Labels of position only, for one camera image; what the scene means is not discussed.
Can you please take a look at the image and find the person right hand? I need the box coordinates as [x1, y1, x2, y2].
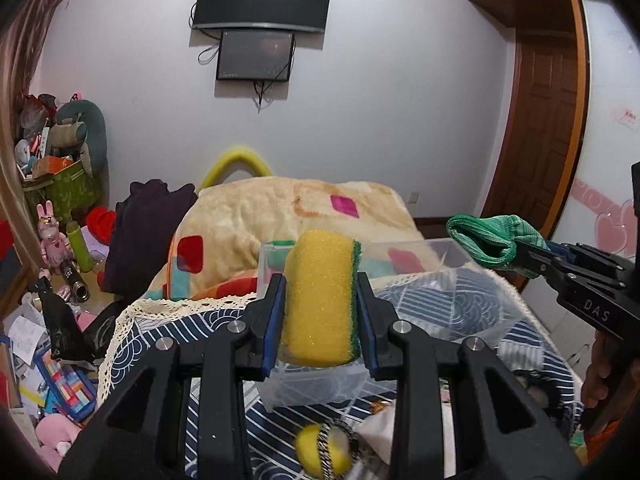
[582, 330, 625, 436]

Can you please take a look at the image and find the black flashlight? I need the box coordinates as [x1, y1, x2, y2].
[60, 259, 90, 302]

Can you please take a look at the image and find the red cloth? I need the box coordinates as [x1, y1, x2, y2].
[86, 206, 116, 246]

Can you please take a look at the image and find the striped red gold curtain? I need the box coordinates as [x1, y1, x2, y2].
[1, 0, 61, 274]

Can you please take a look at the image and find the grey green plush toy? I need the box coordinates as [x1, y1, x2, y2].
[49, 99, 107, 178]

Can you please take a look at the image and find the black patterned sock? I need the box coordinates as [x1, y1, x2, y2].
[513, 370, 584, 441]

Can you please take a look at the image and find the yellow ball with chain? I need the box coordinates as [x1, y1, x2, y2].
[294, 419, 359, 479]

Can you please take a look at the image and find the small wall monitor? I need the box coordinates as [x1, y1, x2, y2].
[216, 29, 295, 82]

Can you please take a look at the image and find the green cardboard box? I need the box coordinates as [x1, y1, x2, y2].
[23, 162, 102, 226]

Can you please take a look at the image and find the clear plastic storage box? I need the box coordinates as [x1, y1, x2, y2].
[257, 238, 524, 411]

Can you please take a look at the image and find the brown wooden door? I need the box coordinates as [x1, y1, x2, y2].
[483, 0, 586, 235]

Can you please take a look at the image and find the pink rabbit plush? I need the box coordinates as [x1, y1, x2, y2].
[37, 200, 74, 274]

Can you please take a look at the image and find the yellow chair back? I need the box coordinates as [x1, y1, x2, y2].
[198, 146, 272, 192]

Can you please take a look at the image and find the pink plush on floor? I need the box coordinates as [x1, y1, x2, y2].
[35, 413, 81, 472]

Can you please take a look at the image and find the colourful pencil case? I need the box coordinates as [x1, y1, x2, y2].
[35, 349, 96, 424]

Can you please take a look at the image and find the dark purple garment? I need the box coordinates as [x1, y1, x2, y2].
[103, 179, 198, 300]

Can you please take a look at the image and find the beige patterned blanket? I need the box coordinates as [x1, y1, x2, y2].
[143, 177, 423, 300]

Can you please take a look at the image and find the green bottle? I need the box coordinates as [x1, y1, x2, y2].
[66, 221, 94, 273]

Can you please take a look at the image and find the green knitted sock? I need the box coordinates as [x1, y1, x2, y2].
[446, 214, 549, 271]

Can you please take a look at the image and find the blue white patterned tablecloth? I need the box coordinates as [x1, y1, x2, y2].
[98, 264, 582, 479]

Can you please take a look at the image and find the yellow green sponge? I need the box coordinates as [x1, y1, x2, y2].
[279, 229, 361, 367]

